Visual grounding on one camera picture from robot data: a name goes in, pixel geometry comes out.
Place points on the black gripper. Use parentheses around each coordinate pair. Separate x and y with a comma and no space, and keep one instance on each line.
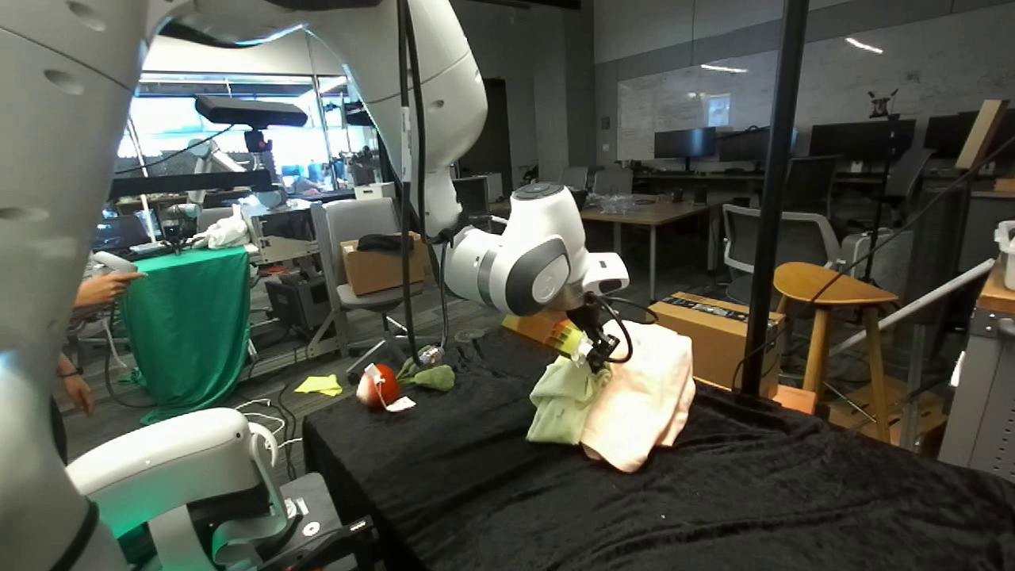
(596,323)

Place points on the peach cream cloth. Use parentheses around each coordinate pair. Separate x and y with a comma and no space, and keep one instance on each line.
(644,400)

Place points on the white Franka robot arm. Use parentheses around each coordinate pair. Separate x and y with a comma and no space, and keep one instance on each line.
(65,160)

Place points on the person bare hand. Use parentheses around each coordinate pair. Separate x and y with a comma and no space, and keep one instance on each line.
(105,289)
(76,384)

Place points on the cardboard box with black tape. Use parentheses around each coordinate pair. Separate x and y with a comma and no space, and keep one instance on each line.
(730,339)

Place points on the light wooden desk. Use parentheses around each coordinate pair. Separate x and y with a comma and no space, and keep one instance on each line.
(661,211)

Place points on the green bag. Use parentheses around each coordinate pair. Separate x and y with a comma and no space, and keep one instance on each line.
(432,376)

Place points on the black tablecloth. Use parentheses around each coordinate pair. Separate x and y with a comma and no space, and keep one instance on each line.
(741,509)

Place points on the white framed mesh chair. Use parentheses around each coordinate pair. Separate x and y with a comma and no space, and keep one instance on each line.
(780,239)

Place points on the black computer monitor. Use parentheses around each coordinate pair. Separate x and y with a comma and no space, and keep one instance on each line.
(948,136)
(687,140)
(860,140)
(743,145)

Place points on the red and white object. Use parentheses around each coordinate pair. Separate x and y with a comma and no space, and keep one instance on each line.
(381,382)

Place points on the wooden stool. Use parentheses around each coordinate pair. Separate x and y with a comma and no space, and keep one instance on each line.
(827,284)

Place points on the small brown cardboard box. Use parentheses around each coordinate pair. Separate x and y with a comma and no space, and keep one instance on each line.
(370,275)

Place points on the black pouch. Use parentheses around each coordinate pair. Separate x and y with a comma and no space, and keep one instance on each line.
(381,243)

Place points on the black vertical pole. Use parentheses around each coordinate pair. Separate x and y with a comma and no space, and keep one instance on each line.
(779,160)

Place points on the yellow rag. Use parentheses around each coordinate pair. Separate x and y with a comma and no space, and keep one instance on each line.
(318,384)

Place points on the silver metal pole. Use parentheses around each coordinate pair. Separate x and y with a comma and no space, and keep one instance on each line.
(929,301)

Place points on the grey workbench with wooden top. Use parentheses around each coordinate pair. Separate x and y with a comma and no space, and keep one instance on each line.
(983,390)

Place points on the white device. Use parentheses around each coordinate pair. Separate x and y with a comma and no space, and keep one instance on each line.
(224,234)

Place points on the white plastic bin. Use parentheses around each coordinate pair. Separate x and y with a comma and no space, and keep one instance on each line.
(1006,250)

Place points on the green drape cloth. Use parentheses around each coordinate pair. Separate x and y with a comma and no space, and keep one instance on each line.
(186,327)

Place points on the wooden plank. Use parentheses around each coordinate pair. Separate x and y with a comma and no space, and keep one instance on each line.
(980,131)

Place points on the orange yellow wrist camera box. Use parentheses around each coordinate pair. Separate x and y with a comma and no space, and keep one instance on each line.
(543,334)

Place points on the black mounting bracket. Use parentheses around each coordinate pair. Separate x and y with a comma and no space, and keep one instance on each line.
(305,528)

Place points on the black stereo camera bar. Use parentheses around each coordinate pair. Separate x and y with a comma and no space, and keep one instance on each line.
(250,113)

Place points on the black camera boom rail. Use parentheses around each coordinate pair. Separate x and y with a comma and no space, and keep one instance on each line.
(201,183)

